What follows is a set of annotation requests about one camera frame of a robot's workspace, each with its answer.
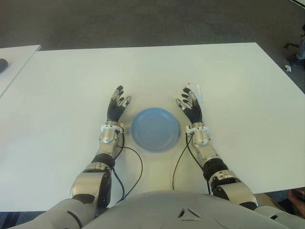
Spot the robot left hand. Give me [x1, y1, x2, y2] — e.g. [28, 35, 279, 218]
[106, 84, 132, 123]

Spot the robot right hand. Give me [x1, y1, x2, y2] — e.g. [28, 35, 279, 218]
[175, 87, 204, 125]

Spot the white square charger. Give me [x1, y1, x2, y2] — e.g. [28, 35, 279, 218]
[188, 82, 203, 100]

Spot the blue round plate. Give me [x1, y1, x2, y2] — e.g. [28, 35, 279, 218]
[130, 107, 180, 152]

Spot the grey robot torso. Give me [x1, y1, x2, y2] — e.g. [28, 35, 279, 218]
[81, 189, 294, 229]

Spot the black office chair base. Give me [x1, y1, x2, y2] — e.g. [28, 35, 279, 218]
[283, 42, 301, 50]

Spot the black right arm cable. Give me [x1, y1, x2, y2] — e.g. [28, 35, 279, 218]
[172, 132, 193, 191]

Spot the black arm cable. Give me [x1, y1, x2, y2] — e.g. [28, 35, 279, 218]
[112, 127, 144, 203]
[172, 132, 193, 191]

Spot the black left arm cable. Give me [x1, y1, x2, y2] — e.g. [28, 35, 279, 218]
[112, 127, 144, 203]

